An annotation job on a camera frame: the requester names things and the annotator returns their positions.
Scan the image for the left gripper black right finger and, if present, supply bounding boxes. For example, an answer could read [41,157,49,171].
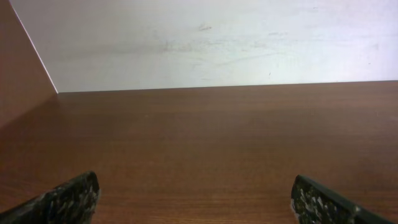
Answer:
[290,175,392,224]

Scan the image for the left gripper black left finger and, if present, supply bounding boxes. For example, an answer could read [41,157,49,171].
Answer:
[1,171,100,224]

